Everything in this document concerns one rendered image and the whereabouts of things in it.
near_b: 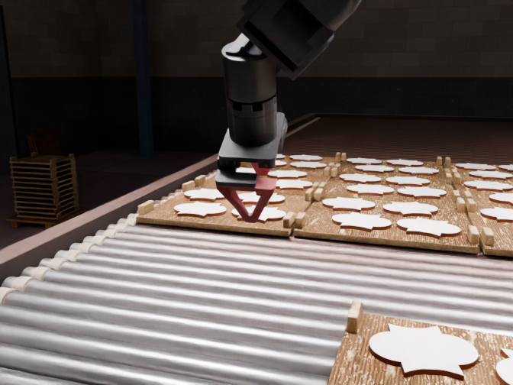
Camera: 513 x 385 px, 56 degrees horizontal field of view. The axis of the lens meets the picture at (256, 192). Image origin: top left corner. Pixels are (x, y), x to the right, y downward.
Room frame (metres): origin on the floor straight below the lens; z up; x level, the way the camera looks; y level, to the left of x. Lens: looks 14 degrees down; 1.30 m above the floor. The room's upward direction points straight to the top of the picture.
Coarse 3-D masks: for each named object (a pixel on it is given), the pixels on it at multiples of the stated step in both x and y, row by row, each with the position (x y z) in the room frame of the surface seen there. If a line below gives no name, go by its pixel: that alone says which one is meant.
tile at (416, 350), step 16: (384, 336) 0.60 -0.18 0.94; (400, 336) 0.60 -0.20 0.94; (416, 336) 0.60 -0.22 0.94; (432, 336) 0.60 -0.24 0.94; (448, 336) 0.60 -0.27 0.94; (384, 352) 0.56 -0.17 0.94; (400, 352) 0.56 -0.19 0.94; (416, 352) 0.56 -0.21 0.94; (432, 352) 0.56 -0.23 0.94; (448, 352) 0.56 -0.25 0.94; (464, 352) 0.56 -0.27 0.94; (416, 368) 0.53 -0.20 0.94; (432, 368) 0.53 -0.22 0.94; (448, 368) 0.53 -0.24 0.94; (464, 368) 0.54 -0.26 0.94
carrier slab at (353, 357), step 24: (360, 336) 0.62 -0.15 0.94; (456, 336) 0.62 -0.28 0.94; (480, 336) 0.62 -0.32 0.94; (504, 336) 0.62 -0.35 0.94; (336, 360) 0.56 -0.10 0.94; (360, 360) 0.56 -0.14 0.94; (480, 360) 0.56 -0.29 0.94; (336, 384) 0.51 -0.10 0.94; (360, 384) 0.51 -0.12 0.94; (384, 384) 0.51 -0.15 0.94; (408, 384) 0.51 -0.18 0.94; (432, 384) 0.51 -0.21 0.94; (456, 384) 0.51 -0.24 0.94; (480, 384) 0.51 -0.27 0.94
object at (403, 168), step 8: (344, 160) 2.04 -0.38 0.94; (352, 160) 1.99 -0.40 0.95; (360, 160) 1.99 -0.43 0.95; (368, 160) 1.99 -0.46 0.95; (376, 160) 1.99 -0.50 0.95; (384, 160) 2.04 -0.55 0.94; (392, 160) 1.99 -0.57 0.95; (400, 160) 1.99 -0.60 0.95; (408, 160) 1.99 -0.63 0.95; (416, 160) 1.99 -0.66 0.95; (440, 160) 1.94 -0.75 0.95; (344, 168) 1.87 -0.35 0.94; (352, 168) 1.87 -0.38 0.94; (360, 168) 1.82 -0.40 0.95; (368, 168) 1.82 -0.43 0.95; (376, 168) 1.82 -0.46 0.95; (384, 168) 1.82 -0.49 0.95; (392, 168) 1.82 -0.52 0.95; (400, 168) 1.82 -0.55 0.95; (408, 168) 1.82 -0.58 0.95; (416, 168) 1.82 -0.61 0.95; (424, 168) 1.82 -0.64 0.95; (432, 168) 1.87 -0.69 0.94; (440, 168) 1.87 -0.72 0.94; (408, 176) 1.71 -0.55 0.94; (416, 176) 1.71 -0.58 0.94; (424, 176) 1.71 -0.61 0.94; (432, 176) 1.71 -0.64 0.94; (440, 176) 1.71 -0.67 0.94
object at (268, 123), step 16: (272, 96) 0.56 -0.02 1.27; (240, 112) 0.53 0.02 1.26; (256, 112) 0.53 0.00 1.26; (272, 112) 0.55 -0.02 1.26; (240, 128) 0.54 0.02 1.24; (256, 128) 0.54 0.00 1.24; (272, 128) 0.55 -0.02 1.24; (224, 144) 0.56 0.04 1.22; (240, 144) 0.55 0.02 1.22; (256, 144) 0.55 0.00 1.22; (272, 144) 0.55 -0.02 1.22; (224, 160) 0.54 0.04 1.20; (240, 160) 0.53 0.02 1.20; (256, 160) 0.53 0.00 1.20; (272, 160) 0.53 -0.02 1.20
